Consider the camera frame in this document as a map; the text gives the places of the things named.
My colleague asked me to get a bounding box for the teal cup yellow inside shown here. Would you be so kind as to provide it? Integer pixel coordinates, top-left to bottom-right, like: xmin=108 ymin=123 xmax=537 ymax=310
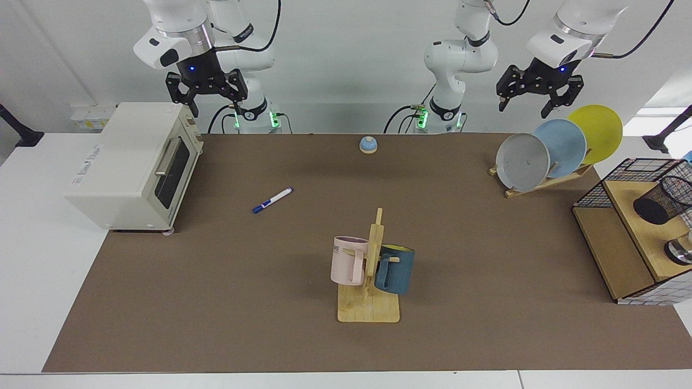
xmin=374 ymin=245 xmax=416 ymax=295

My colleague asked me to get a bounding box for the black arm base cable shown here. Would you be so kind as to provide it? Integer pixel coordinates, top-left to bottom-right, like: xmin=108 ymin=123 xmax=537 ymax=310
xmin=384 ymin=84 xmax=436 ymax=135
xmin=208 ymin=104 xmax=238 ymax=135

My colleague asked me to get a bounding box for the pink cup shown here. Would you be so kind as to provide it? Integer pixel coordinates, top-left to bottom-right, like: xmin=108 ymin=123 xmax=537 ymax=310
xmin=330 ymin=236 xmax=369 ymax=286

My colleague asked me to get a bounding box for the blue and white marker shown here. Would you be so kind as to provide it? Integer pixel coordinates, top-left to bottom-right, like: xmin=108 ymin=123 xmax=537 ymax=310
xmin=252 ymin=187 xmax=294 ymax=214

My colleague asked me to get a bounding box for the grey plate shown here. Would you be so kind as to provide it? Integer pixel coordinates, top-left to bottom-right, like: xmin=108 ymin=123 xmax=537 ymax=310
xmin=495 ymin=133 xmax=551 ymax=193

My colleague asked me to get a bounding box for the black mesh pen holder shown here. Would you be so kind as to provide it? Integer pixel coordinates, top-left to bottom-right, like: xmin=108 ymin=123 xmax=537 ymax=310
xmin=633 ymin=176 xmax=692 ymax=225

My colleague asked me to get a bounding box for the round metal-rimmed lid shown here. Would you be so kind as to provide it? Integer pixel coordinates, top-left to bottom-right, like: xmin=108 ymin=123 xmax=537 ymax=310
xmin=664 ymin=230 xmax=692 ymax=265

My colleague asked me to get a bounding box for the wooden cup stand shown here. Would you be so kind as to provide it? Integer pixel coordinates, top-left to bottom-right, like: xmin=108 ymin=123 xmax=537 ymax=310
xmin=337 ymin=207 xmax=401 ymax=324

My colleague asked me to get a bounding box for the pale toaster oven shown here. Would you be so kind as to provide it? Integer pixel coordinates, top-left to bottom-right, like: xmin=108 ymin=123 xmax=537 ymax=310
xmin=64 ymin=102 xmax=204 ymax=237

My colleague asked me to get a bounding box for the white wall socket box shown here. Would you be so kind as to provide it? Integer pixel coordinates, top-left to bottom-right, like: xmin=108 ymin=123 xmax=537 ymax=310
xmin=70 ymin=105 xmax=117 ymax=131

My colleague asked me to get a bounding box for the black arm elbow cable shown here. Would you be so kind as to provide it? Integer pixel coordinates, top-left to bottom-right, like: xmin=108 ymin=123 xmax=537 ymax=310
xmin=484 ymin=0 xmax=533 ymax=26

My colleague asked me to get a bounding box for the yellow plate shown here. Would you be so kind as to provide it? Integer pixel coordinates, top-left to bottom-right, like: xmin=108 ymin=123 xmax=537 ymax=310
xmin=568 ymin=104 xmax=623 ymax=165

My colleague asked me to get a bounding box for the light blue plate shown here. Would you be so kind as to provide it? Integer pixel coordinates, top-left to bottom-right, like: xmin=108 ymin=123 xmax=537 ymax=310
xmin=533 ymin=119 xmax=587 ymax=179

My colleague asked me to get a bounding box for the black clamp stand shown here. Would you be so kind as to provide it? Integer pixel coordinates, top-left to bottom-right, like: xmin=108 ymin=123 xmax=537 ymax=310
xmin=0 ymin=103 xmax=45 ymax=147
xmin=642 ymin=105 xmax=692 ymax=155

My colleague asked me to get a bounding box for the wire basket with wooden floor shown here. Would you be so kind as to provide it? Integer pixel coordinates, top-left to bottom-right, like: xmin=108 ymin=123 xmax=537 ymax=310
xmin=572 ymin=158 xmax=692 ymax=306

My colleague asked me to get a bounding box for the wooden plate rack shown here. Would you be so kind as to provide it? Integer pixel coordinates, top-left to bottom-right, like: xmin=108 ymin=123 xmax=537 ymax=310
xmin=489 ymin=162 xmax=594 ymax=199

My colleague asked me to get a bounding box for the brown table cloth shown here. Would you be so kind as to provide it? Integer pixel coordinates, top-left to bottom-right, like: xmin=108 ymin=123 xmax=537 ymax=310
xmin=42 ymin=133 xmax=692 ymax=373

